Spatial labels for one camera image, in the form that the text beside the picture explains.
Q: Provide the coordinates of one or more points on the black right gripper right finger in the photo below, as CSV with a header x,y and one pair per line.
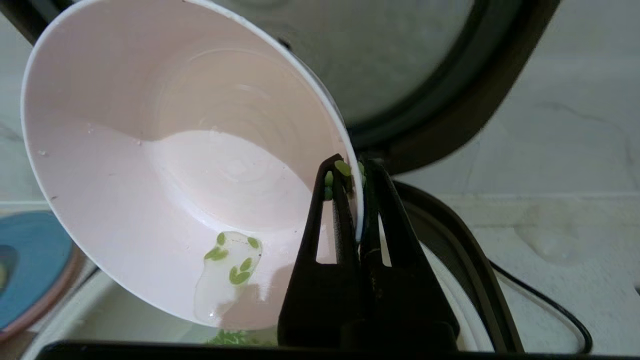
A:
x,y
410,310

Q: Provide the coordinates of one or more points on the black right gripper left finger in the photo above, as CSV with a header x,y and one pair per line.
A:
x,y
320,300

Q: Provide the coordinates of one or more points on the green grains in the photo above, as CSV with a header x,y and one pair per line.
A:
x,y
240,275

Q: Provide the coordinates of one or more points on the green grain clump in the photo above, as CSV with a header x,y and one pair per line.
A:
x,y
343,168

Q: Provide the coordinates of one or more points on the black rice cooker lid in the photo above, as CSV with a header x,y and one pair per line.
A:
x,y
400,50

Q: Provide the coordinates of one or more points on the pink bowl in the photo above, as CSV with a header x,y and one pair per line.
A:
x,y
100,150

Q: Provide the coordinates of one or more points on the blue plate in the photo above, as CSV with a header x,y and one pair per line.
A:
x,y
35,270

